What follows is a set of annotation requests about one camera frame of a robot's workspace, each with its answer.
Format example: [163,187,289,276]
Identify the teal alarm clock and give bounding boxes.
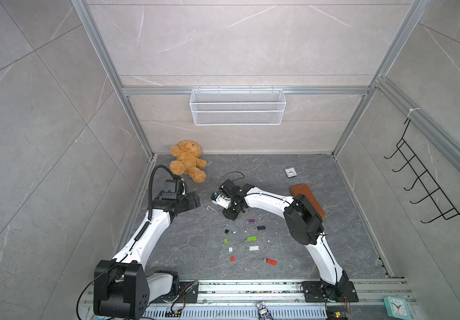
[383,297,412,320]

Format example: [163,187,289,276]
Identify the brown leather wallet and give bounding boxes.
[290,183,326,217]

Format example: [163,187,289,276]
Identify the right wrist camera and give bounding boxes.
[211,191,231,209]

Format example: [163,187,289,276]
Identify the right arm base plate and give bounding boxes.
[300,281,359,303]

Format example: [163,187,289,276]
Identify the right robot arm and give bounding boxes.
[211,179,349,295]

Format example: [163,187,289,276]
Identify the white wire mesh basket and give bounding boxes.
[189,89,286,126]

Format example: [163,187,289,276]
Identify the black wire hook rack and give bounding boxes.
[383,119,460,224]

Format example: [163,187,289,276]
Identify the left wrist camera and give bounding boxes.
[161,179,185,201]

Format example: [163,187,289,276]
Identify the small purple toy figure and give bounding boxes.
[256,302,274,320]

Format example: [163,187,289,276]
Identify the red usb drive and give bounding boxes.
[264,258,277,265]

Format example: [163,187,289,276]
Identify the brown teddy bear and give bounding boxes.
[169,140,207,183]

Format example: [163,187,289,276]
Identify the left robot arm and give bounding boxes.
[92,165,200,319]

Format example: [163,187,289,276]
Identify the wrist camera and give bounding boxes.
[211,191,231,209]
[161,179,185,201]

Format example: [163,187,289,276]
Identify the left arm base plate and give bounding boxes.
[152,280,200,303]

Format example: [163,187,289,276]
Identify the small square pink-white packet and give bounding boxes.
[285,167,298,178]

